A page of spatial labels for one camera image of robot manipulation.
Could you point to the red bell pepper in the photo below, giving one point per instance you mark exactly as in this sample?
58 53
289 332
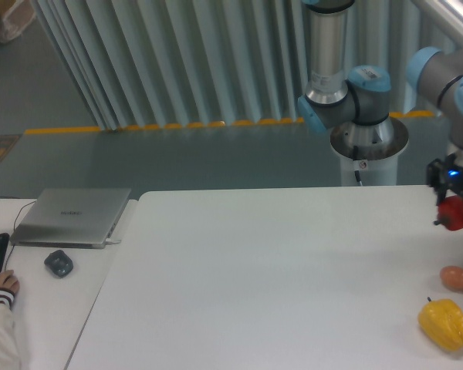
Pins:
450 213

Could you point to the white folding partition screen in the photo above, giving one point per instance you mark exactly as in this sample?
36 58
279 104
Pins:
187 63

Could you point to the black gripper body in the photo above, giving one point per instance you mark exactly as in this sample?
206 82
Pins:
453 174

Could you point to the silver closed laptop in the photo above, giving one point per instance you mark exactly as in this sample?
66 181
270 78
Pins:
72 217

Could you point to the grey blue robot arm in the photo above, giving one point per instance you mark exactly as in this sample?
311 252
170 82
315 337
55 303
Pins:
354 106

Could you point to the black computer mouse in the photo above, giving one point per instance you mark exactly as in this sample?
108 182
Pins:
59 263

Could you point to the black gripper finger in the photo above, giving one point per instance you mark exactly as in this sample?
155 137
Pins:
437 178

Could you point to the brown egg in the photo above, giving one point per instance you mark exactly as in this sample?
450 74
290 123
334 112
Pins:
452 277

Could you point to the cardboard box in plastic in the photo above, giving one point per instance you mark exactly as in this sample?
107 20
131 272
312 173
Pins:
15 17

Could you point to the person's hand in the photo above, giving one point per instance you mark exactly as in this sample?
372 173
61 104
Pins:
9 282

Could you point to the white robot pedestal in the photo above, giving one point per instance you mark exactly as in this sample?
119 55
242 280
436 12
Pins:
369 155

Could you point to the white sleeved forearm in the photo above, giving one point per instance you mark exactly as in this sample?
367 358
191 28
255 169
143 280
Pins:
9 353

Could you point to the yellow bell pepper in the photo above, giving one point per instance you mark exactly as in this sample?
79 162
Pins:
442 321

